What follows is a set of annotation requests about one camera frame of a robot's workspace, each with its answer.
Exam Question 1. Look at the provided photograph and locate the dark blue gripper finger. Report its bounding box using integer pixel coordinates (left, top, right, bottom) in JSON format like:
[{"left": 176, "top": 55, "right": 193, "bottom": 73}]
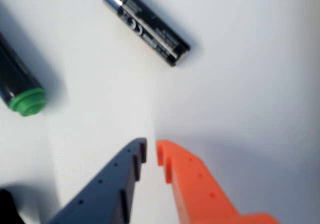
[{"left": 46, "top": 137, "right": 148, "bottom": 224}]

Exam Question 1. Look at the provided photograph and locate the black AA battery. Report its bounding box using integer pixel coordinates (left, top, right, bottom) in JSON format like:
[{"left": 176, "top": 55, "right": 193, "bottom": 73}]
[{"left": 101, "top": 0, "right": 192, "bottom": 67}]

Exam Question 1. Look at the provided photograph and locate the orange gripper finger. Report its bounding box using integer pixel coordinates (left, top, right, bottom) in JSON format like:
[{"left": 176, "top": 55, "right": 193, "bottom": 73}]
[{"left": 155, "top": 139, "right": 281, "bottom": 224}]

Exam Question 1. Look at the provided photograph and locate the black marker with green cap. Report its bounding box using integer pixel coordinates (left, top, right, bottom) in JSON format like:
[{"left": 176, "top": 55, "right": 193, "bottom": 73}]
[{"left": 0, "top": 30, "right": 47, "bottom": 117}]

